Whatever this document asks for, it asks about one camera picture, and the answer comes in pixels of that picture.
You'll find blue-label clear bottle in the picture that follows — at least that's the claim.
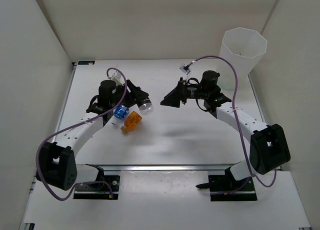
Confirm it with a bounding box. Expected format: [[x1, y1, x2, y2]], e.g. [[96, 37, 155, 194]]
[[111, 105, 129, 127]]

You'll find dark label sticker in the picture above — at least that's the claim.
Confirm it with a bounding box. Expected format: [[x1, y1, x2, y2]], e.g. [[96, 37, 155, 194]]
[[77, 61, 95, 65]]

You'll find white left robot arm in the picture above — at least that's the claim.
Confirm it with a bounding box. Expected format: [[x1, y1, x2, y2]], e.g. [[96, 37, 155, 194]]
[[36, 80, 150, 190]]

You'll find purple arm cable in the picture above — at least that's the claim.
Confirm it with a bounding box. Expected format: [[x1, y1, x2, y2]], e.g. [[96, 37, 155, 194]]
[[188, 55, 278, 195], [35, 68, 128, 201]]

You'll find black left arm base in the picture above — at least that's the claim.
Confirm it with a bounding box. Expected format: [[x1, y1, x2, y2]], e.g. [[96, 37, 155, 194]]
[[73, 164, 121, 200]]

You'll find orange sea-buckthorn juice bottle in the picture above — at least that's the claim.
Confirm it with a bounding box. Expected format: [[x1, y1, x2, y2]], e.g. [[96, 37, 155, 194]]
[[121, 111, 142, 134]]

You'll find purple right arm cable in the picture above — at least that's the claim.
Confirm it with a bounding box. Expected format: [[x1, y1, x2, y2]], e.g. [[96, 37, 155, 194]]
[[188, 55, 278, 195]]

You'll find black-label clear bottle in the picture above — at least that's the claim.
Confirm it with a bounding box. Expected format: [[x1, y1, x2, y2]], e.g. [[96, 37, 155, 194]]
[[137, 97, 154, 115]]

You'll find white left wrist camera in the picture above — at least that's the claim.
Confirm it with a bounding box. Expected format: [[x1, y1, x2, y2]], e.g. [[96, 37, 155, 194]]
[[109, 72, 124, 86]]

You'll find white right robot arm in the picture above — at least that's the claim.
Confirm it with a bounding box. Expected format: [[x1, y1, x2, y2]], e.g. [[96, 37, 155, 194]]
[[160, 71, 291, 190]]

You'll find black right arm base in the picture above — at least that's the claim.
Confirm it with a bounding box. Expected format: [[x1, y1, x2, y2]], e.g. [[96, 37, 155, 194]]
[[196, 167, 258, 202]]

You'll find white translucent bin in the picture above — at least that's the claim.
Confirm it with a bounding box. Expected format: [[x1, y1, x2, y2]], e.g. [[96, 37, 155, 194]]
[[216, 27, 268, 90]]

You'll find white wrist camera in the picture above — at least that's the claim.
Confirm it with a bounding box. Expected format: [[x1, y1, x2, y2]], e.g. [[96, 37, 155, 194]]
[[109, 72, 124, 86], [179, 64, 191, 76]]

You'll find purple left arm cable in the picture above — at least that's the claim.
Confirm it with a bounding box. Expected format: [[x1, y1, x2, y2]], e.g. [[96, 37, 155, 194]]
[[35, 68, 128, 201]]

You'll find aluminium table edge rail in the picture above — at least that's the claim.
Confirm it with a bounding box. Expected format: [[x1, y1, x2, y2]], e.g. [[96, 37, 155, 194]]
[[97, 164, 232, 172]]

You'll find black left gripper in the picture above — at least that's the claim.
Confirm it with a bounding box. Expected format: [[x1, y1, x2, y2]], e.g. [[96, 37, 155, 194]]
[[109, 79, 149, 109]]

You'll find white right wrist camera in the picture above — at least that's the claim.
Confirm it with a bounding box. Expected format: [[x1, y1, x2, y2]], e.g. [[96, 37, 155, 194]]
[[179, 64, 191, 76]]

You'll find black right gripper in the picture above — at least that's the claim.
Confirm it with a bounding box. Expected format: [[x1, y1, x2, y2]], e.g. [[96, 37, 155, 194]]
[[161, 78, 210, 108]]

